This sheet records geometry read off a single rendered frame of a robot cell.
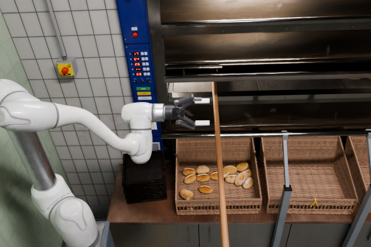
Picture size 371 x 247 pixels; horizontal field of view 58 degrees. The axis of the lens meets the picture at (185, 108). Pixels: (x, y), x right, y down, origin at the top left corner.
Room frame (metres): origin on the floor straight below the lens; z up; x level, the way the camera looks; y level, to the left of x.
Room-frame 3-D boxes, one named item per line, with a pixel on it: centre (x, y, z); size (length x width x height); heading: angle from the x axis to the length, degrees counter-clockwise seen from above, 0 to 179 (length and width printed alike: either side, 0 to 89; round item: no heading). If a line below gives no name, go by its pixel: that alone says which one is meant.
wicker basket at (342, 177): (1.50, -0.78, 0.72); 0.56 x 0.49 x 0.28; 85
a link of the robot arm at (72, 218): (0.92, 0.54, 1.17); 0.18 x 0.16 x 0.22; 46
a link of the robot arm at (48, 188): (1.06, 0.68, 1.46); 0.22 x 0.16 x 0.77; 46
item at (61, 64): (1.81, 0.71, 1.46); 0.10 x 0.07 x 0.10; 87
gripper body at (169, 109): (1.26, 0.05, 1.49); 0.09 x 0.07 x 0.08; 86
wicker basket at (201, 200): (1.54, -0.19, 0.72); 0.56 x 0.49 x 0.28; 87
